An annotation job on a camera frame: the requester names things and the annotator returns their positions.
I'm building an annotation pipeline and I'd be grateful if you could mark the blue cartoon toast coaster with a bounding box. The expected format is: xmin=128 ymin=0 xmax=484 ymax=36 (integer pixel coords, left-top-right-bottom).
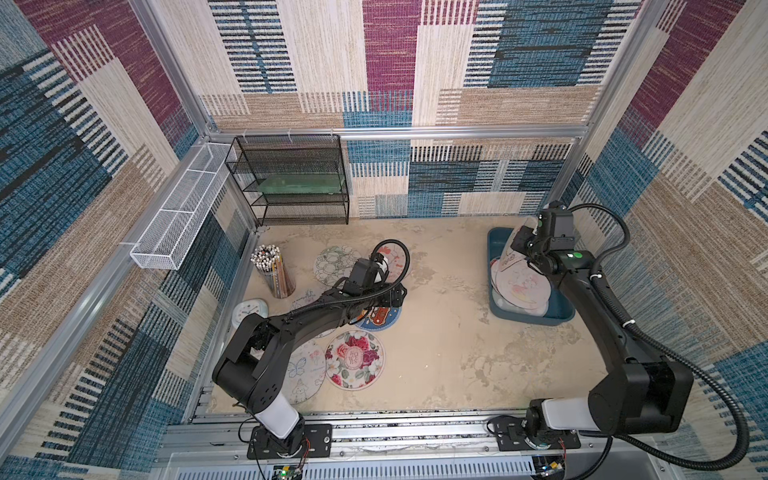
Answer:
xmin=356 ymin=307 xmax=402 ymax=332

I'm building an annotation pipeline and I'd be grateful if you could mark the pink checkered bunny coaster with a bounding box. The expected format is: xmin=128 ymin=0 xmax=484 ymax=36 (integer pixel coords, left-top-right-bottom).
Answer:
xmin=377 ymin=243 xmax=405 ymax=283

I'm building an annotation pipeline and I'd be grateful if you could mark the pink unicorn moon coaster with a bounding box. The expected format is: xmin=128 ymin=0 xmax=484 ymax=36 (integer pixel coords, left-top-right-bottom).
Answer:
xmin=490 ymin=254 xmax=552 ymax=317

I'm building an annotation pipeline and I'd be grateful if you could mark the teal plastic storage box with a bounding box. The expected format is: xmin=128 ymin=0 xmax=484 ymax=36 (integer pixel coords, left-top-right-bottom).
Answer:
xmin=487 ymin=227 xmax=575 ymax=326

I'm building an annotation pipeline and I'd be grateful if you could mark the red rose floral coaster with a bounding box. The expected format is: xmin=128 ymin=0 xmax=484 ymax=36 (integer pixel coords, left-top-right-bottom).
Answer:
xmin=325 ymin=330 xmax=386 ymax=391

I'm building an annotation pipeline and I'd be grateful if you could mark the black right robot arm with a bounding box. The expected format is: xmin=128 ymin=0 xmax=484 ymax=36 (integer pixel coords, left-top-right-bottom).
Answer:
xmin=511 ymin=226 xmax=693 ymax=441

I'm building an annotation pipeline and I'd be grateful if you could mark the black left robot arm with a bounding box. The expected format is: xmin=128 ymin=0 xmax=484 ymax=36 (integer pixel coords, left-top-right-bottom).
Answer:
xmin=212 ymin=277 xmax=407 ymax=442

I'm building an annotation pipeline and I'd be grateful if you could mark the green white cabbage coaster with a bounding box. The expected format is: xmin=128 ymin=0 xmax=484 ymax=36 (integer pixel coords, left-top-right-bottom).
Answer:
xmin=313 ymin=245 xmax=362 ymax=287

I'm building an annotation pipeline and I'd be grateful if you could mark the white butterfly coaster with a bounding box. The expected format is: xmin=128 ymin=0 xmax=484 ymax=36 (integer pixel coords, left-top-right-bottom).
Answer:
xmin=281 ymin=340 xmax=326 ymax=405

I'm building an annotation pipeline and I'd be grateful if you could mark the cup of coloured pencils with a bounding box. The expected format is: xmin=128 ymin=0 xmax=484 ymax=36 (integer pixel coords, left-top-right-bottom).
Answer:
xmin=250 ymin=244 xmax=295 ymax=299

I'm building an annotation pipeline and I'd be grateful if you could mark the small white round clock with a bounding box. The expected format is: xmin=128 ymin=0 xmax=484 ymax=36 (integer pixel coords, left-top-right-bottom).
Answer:
xmin=231 ymin=299 xmax=269 ymax=329

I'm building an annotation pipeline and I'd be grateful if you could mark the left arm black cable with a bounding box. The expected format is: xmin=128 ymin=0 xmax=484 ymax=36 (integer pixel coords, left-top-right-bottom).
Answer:
xmin=287 ymin=238 xmax=412 ymax=319

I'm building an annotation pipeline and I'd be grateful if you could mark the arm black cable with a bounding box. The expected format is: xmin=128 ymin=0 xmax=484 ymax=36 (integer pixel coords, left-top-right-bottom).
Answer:
xmin=287 ymin=238 xmax=412 ymax=319
xmin=566 ymin=202 xmax=751 ymax=480

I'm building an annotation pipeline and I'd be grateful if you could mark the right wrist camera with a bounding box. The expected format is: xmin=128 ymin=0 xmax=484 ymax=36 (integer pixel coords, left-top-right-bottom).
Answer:
xmin=537 ymin=207 xmax=576 ymax=251

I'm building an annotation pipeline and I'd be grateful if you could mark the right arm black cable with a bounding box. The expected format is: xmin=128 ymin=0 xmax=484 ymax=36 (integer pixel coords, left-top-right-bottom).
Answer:
xmin=566 ymin=202 xmax=751 ymax=480

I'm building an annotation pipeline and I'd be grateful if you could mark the black wire mesh shelf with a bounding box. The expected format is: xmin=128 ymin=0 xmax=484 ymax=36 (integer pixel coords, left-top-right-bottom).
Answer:
xmin=225 ymin=134 xmax=350 ymax=226

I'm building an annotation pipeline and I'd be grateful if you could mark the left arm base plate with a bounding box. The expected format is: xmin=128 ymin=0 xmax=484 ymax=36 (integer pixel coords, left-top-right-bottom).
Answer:
xmin=247 ymin=422 xmax=333 ymax=460

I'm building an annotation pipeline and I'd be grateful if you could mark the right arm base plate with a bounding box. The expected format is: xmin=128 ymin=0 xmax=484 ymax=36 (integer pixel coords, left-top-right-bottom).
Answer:
xmin=485 ymin=415 xmax=581 ymax=452

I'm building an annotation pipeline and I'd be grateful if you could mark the white wire mesh basket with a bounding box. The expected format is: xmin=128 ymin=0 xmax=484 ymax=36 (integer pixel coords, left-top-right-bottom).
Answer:
xmin=130 ymin=143 xmax=229 ymax=270

